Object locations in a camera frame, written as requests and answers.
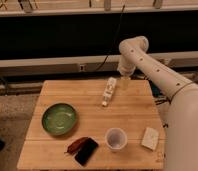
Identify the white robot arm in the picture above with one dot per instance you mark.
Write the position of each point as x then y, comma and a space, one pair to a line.
181, 146

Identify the green ceramic bowl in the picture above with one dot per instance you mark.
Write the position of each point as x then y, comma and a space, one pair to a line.
59, 119

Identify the wooden table board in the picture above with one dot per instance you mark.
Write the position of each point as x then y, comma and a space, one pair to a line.
132, 110

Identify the clear plastic bottle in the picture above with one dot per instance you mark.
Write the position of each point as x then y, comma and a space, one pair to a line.
109, 90

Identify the white plastic cup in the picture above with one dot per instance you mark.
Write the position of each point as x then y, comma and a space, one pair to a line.
116, 139

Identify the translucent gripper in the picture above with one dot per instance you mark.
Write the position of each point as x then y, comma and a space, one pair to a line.
125, 82

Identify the white sponge block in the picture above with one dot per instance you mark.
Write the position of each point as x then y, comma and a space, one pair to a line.
150, 138

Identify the black rectangular block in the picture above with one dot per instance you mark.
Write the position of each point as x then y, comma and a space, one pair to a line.
86, 151

